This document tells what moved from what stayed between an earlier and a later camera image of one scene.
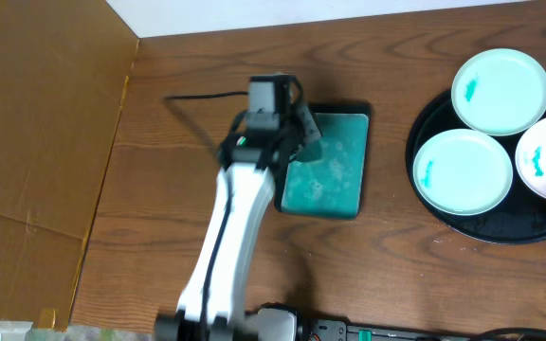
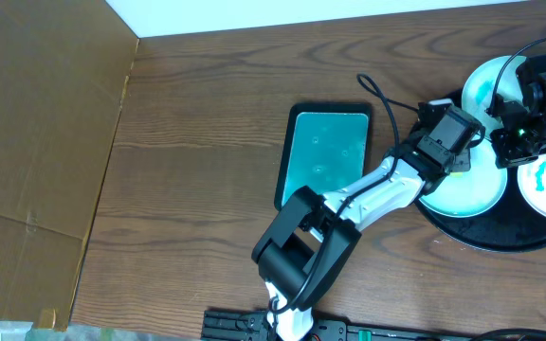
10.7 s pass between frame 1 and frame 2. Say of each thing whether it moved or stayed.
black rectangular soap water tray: stayed
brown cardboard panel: stayed
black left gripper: moved
